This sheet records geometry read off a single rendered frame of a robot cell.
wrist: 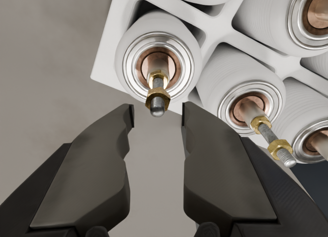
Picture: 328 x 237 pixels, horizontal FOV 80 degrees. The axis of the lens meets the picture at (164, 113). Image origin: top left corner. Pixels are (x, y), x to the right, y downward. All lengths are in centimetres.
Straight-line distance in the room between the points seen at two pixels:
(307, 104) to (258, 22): 13
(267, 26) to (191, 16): 9
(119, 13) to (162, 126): 35
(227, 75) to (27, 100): 50
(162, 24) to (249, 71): 11
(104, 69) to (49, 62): 26
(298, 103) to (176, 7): 21
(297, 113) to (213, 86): 12
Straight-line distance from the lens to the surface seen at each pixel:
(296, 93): 35
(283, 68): 34
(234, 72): 24
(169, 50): 21
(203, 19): 28
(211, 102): 24
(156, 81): 17
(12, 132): 70
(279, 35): 24
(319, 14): 24
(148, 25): 21
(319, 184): 51
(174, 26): 21
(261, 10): 26
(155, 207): 82
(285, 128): 31
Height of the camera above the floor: 45
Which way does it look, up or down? 59 degrees down
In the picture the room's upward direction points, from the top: 178 degrees clockwise
